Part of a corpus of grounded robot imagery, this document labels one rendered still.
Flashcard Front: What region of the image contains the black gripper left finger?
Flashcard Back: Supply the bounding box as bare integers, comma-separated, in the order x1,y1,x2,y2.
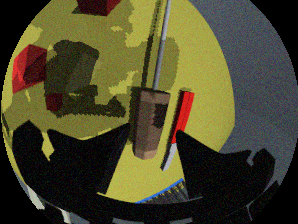
47,123,130,194

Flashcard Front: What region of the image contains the red block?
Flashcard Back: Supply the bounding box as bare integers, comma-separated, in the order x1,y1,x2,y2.
77,0,121,16
12,44,48,95

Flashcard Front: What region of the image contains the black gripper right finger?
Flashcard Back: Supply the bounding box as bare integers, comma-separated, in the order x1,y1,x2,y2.
176,129,251,200

